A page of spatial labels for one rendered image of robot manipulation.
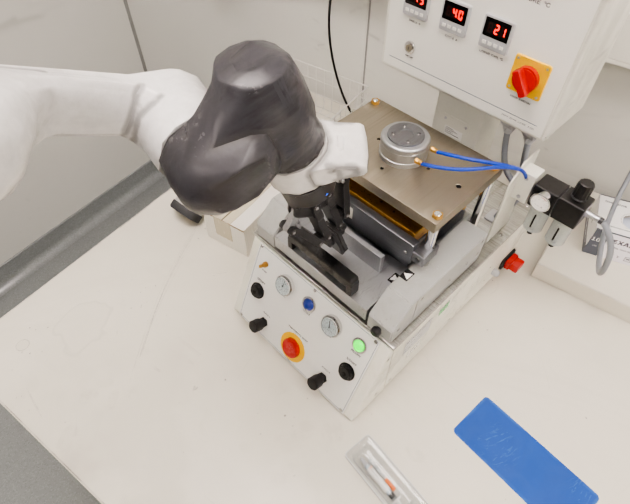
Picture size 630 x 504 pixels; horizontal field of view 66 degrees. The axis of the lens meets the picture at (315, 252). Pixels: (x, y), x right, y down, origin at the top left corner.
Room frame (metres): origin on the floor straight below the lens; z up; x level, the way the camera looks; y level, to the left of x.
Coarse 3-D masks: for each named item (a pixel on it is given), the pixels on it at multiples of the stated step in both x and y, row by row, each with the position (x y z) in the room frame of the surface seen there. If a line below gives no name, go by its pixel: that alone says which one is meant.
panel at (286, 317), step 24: (264, 264) 0.56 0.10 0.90; (288, 264) 0.54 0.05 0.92; (264, 288) 0.54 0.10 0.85; (312, 288) 0.49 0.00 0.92; (240, 312) 0.54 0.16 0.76; (264, 312) 0.51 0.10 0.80; (288, 312) 0.49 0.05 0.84; (312, 312) 0.47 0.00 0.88; (336, 312) 0.45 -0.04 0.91; (264, 336) 0.48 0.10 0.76; (288, 336) 0.46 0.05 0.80; (312, 336) 0.44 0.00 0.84; (360, 336) 0.40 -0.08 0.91; (288, 360) 0.43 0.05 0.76; (312, 360) 0.41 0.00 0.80; (336, 360) 0.39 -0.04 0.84; (360, 360) 0.38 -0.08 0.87; (336, 384) 0.37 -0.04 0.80
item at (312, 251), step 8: (288, 240) 0.54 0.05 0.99; (296, 240) 0.53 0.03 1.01; (304, 240) 0.53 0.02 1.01; (304, 248) 0.51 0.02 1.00; (312, 248) 0.51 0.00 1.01; (320, 248) 0.51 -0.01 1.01; (312, 256) 0.50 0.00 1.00; (320, 256) 0.49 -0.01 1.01; (328, 256) 0.49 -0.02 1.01; (320, 264) 0.49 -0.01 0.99; (328, 264) 0.48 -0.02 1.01; (336, 264) 0.47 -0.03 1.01; (328, 272) 0.47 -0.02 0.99; (336, 272) 0.46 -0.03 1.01; (344, 272) 0.46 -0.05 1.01; (352, 272) 0.46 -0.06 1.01; (344, 280) 0.45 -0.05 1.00; (352, 280) 0.44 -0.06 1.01; (352, 288) 0.44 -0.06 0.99
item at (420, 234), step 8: (352, 184) 0.61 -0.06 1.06; (352, 192) 0.59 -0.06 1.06; (360, 192) 0.59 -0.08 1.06; (368, 192) 0.59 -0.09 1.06; (360, 200) 0.58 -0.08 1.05; (368, 200) 0.57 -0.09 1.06; (376, 200) 0.57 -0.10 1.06; (376, 208) 0.55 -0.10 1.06; (384, 208) 0.55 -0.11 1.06; (392, 208) 0.55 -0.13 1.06; (464, 208) 0.56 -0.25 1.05; (384, 216) 0.54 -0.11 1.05; (392, 216) 0.53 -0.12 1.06; (400, 216) 0.53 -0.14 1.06; (400, 224) 0.52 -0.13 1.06; (408, 224) 0.52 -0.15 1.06; (416, 224) 0.52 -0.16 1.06; (408, 232) 0.50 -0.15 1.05; (416, 232) 0.50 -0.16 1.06; (424, 232) 0.52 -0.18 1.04
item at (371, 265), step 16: (304, 224) 0.60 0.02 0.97; (352, 240) 0.53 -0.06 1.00; (368, 240) 0.56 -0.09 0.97; (288, 256) 0.54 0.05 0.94; (304, 256) 0.52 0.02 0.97; (336, 256) 0.52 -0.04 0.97; (352, 256) 0.52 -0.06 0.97; (368, 256) 0.51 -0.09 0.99; (384, 256) 0.49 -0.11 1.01; (320, 272) 0.49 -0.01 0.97; (368, 272) 0.49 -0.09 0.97; (384, 272) 0.49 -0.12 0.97; (400, 272) 0.49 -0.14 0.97; (336, 288) 0.46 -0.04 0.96; (368, 288) 0.46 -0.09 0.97; (384, 288) 0.46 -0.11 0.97; (352, 304) 0.43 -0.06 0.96; (368, 304) 0.42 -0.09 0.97
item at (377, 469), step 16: (352, 448) 0.26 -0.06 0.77; (368, 448) 0.26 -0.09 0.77; (368, 464) 0.24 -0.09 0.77; (384, 464) 0.24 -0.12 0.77; (368, 480) 0.21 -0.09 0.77; (384, 480) 0.21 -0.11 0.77; (400, 480) 0.21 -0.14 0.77; (384, 496) 0.19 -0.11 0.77; (400, 496) 0.19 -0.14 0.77; (416, 496) 0.19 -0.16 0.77
